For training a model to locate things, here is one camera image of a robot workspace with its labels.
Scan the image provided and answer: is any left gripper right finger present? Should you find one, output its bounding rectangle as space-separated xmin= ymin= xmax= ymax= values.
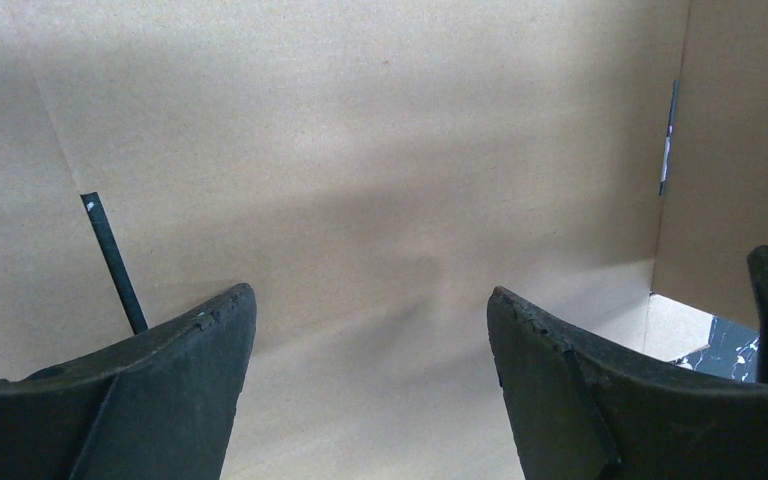
xmin=486 ymin=286 xmax=768 ymax=479

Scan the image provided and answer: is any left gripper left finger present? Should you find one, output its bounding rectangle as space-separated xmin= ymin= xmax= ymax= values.
xmin=0 ymin=283 xmax=257 ymax=479

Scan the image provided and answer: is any brown cardboard box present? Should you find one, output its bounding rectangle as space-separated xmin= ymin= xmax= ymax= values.
xmin=0 ymin=1 xmax=768 ymax=479

